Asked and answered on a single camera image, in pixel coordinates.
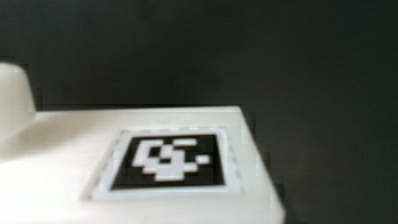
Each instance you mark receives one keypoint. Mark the white drawer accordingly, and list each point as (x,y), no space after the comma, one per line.
(143,166)

